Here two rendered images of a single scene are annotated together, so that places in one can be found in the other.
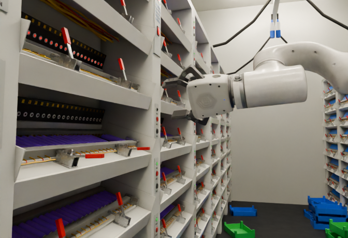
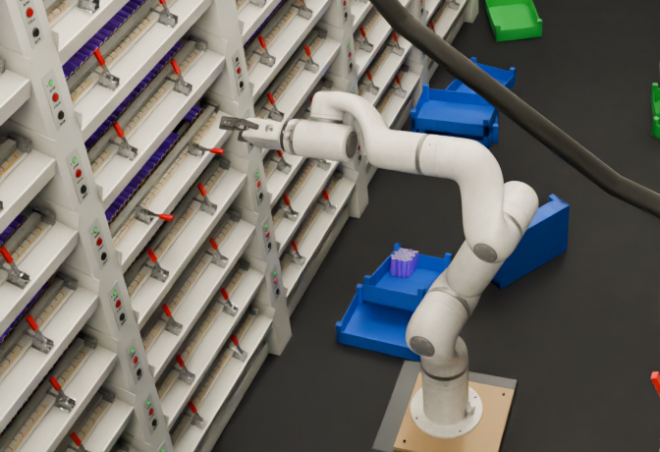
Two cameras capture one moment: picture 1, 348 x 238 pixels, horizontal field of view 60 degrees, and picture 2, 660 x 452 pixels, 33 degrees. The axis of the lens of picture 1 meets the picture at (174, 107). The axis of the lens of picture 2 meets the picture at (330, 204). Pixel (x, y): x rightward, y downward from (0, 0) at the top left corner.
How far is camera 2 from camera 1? 219 cm
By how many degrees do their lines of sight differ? 45
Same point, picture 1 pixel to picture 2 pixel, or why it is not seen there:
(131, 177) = not seen: hidden behind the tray
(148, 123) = (226, 84)
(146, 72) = (212, 26)
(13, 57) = (99, 209)
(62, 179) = (145, 237)
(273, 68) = (319, 131)
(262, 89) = (308, 152)
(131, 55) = not seen: hidden behind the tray
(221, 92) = (275, 143)
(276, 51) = (328, 106)
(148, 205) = (243, 168)
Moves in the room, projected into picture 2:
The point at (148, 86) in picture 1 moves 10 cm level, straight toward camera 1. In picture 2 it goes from (218, 43) to (213, 65)
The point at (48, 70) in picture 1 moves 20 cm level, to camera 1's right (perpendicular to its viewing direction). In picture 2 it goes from (118, 187) to (204, 187)
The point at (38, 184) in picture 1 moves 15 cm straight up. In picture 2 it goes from (132, 254) to (118, 205)
